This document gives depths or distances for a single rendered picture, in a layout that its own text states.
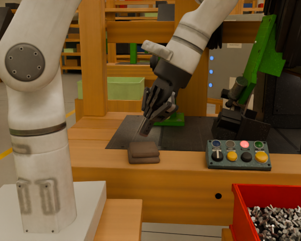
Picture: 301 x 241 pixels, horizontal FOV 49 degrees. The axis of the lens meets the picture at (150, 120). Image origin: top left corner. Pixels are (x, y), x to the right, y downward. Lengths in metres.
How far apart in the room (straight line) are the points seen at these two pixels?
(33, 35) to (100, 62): 0.90
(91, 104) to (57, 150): 0.88
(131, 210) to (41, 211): 0.22
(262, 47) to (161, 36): 0.56
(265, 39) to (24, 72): 0.70
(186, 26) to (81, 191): 0.40
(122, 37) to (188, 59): 0.83
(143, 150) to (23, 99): 0.37
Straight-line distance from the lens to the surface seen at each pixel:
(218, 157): 0.81
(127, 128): 1.15
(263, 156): 0.84
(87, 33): 1.40
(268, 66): 1.03
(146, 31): 1.45
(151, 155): 0.84
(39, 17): 0.51
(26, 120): 0.54
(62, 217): 0.61
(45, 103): 0.58
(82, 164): 0.85
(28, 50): 0.51
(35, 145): 0.55
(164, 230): 2.24
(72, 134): 1.19
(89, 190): 0.73
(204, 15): 0.66
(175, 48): 0.66
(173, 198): 0.84
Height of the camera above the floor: 1.21
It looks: 14 degrees down
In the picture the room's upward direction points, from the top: straight up
